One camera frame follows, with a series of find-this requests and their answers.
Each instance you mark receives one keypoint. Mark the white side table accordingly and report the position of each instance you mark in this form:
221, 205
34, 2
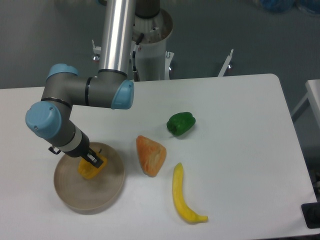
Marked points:
310, 99

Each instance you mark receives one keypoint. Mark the blue plastic bag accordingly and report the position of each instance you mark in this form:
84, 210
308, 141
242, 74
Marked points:
309, 7

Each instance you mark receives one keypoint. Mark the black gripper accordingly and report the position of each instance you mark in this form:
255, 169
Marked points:
79, 147

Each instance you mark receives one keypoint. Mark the black device at table edge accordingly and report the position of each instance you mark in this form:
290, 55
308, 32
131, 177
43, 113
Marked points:
311, 214

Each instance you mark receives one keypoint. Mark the beige round plate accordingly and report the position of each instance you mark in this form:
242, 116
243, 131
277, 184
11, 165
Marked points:
89, 196

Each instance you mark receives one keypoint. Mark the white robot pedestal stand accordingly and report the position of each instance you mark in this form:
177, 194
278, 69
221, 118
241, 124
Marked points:
149, 58

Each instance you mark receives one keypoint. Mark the green bell pepper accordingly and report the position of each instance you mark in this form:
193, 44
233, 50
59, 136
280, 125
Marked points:
180, 123

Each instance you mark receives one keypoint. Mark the yellow bell pepper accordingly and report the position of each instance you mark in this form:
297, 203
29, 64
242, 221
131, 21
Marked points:
88, 171

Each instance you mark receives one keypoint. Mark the yellow banana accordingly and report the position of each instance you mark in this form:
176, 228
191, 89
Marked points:
183, 210

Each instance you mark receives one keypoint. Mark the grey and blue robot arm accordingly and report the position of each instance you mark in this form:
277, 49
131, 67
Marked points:
110, 88

